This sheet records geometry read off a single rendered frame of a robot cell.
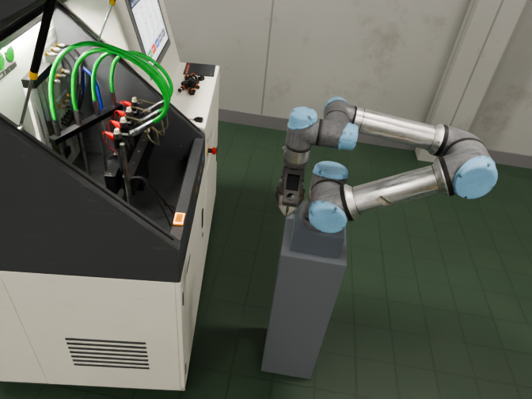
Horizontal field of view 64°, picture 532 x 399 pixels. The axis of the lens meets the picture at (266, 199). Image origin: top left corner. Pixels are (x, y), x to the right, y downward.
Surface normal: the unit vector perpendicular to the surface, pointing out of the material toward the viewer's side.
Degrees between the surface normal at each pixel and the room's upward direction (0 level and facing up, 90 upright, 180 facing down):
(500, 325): 0
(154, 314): 90
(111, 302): 90
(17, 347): 90
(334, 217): 94
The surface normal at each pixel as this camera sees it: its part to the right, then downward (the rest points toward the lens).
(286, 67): -0.13, 0.61
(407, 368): 0.10, -0.77
